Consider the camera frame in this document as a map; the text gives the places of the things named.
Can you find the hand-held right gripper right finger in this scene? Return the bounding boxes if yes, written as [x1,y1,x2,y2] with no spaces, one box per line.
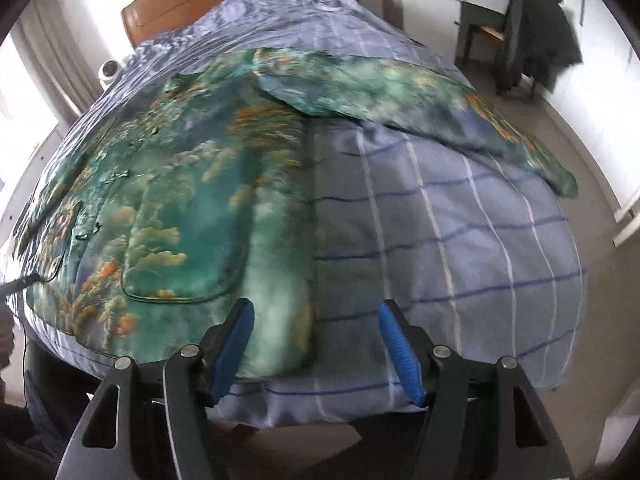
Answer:
[377,300,576,480]

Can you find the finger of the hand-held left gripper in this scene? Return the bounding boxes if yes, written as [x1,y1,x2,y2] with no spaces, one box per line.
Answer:
[0,273,40,295]

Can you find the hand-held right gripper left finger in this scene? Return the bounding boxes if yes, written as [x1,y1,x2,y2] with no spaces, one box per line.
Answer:
[55,297,256,480]

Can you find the green printed fleece jacket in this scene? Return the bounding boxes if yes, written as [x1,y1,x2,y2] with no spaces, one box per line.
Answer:
[10,47,579,381]

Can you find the blue plaid blanket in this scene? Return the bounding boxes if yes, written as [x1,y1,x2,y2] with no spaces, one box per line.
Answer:
[5,0,587,429]

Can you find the person's dark pants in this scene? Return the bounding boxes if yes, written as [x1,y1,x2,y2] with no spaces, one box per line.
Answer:
[0,340,103,480]

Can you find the window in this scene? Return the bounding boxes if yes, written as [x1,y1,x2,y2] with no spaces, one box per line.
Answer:
[0,42,62,173]

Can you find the beige curtain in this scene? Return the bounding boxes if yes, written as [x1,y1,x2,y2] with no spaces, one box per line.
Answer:
[19,0,107,117]

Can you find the black chair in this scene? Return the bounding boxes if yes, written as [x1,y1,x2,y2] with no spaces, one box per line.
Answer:
[475,0,543,106]

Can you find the dark jacket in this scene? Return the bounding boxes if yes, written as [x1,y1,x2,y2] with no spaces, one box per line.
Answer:
[520,0,584,94]

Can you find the white round camera device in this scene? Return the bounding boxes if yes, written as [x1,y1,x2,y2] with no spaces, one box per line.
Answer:
[97,59,125,86]

